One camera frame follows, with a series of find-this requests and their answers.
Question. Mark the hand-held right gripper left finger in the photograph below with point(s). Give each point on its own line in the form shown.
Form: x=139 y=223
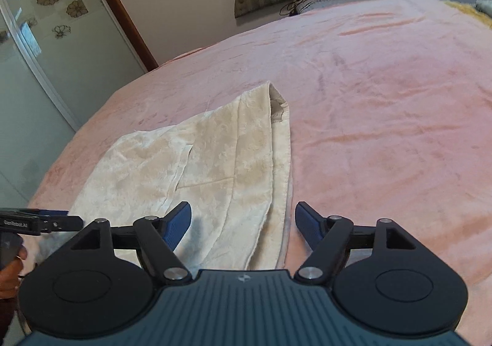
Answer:
x=178 y=223

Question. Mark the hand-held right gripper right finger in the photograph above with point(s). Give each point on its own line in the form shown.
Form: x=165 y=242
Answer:
x=307 y=220

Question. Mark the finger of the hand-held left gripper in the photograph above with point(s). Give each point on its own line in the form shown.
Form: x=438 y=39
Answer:
x=52 y=212
x=65 y=223

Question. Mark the cream textured pants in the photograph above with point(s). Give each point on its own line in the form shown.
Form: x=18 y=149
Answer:
x=215 y=146

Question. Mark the person's left hand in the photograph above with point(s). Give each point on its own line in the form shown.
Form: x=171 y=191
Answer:
x=9 y=278

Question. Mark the pink fleece blanket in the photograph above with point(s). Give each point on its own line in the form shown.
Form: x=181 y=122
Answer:
x=384 y=100

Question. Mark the frosted glass door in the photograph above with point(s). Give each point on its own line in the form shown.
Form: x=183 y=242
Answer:
x=57 y=61

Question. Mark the brown wooden door frame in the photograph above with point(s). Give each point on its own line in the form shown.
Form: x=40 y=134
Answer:
x=115 y=4

